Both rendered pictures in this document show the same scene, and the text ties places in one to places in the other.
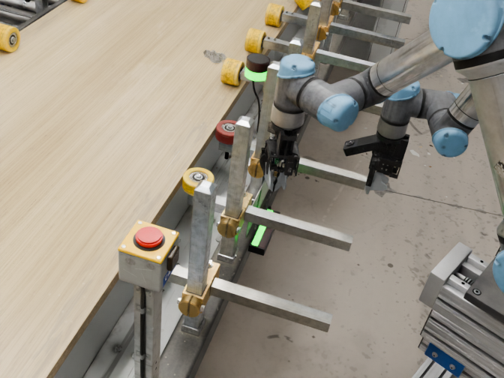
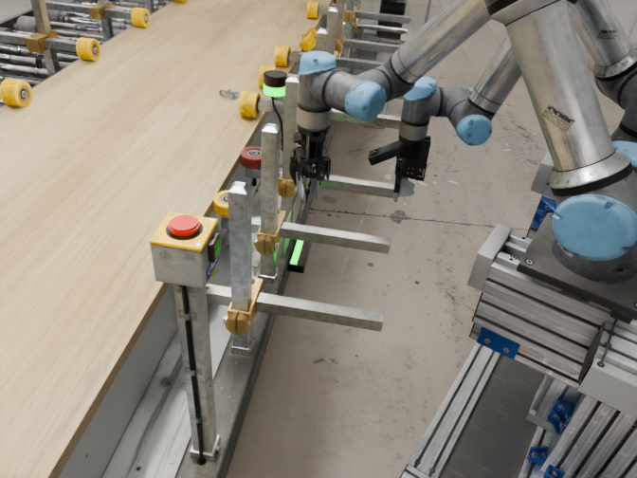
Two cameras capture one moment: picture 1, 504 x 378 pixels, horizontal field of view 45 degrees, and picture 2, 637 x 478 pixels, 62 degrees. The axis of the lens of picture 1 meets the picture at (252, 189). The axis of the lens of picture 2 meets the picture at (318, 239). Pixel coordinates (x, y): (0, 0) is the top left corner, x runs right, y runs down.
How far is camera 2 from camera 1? 0.24 m
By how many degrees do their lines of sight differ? 5
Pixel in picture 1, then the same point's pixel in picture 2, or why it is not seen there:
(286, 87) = (309, 83)
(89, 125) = (111, 163)
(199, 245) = (240, 254)
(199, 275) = (243, 288)
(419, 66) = (443, 41)
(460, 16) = not seen: outside the picture
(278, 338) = (324, 361)
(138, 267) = (175, 260)
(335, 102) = (362, 88)
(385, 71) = (409, 54)
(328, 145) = not seen: hidden behind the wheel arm
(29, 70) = (44, 121)
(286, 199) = not seen: hidden behind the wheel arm
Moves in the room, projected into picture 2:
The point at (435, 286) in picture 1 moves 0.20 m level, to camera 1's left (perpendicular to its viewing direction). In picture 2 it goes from (483, 267) to (388, 265)
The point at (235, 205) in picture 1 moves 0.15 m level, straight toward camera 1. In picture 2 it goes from (270, 220) to (270, 259)
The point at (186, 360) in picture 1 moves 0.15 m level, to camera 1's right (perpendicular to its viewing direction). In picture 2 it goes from (240, 380) to (309, 381)
